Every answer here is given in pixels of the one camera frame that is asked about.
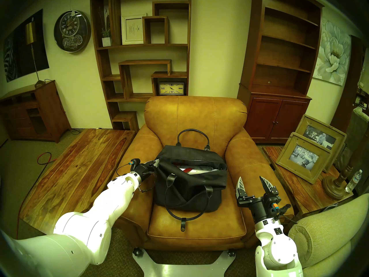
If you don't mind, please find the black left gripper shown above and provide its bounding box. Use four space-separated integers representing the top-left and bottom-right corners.
135 160 160 181

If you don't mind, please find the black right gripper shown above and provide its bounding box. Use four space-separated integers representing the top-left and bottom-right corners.
236 176 281 222

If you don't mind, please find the black zipper handbag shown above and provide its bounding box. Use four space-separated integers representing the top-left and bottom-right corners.
153 129 228 232

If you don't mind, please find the wooden side table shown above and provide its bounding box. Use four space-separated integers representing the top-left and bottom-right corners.
262 146 354 219

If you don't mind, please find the tan leather armchair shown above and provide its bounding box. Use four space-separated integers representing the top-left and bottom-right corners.
111 95 294 251

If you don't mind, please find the cherry wood bookcase hutch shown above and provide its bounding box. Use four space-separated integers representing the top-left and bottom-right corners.
237 0 325 144

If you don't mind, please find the rectangular mantel clock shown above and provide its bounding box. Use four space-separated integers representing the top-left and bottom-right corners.
158 82 185 96

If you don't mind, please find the rosewood coffee table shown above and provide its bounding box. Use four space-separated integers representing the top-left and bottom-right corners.
19 129 136 236

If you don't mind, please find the wooden table lamp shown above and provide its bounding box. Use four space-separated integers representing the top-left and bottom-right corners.
322 47 369 200

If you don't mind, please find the clear water bottle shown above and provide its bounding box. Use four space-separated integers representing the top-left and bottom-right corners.
345 170 363 194

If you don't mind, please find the dark wood sideboard cabinet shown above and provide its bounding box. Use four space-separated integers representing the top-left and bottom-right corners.
0 80 72 143

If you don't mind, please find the grey upholstered armchair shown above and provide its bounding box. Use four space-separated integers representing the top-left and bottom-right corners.
336 106 369 173

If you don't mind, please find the plant in grey pot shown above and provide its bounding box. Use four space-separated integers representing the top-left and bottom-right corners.
98 8 113 47

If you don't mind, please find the white framed certificate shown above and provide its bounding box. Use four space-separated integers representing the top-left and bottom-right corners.
121 14 147 45

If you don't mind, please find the dark bookcase with ornaments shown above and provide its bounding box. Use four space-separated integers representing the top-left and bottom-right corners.
355 87 369 112

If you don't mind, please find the open wooden shelf unit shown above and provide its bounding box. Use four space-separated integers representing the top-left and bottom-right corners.
90 0 192 133

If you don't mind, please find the white flower painting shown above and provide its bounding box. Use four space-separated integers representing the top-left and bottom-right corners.
312 18 352 86

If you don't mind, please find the gold shade lamp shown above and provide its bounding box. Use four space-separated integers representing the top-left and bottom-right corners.
25 21 46 88

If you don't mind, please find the thick black left gripper cable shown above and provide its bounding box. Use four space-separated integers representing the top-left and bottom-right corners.
138 173 157 192

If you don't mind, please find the small rustic wood picture frame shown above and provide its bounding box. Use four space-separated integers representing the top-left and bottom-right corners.
276 132 332 184

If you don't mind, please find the white item with red strap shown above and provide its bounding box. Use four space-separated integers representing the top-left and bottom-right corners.
179 165 215 175

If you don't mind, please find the large rustic wood picture frame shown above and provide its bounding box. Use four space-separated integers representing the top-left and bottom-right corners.
295 114 347 173

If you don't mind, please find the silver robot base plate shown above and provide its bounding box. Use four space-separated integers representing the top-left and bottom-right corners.
133 249 236 277

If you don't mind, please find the round gear wall clock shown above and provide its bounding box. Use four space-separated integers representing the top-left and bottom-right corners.
54 10 91 53

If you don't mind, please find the dark zebra wall picture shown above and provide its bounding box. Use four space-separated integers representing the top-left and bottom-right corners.
3 9 50 83

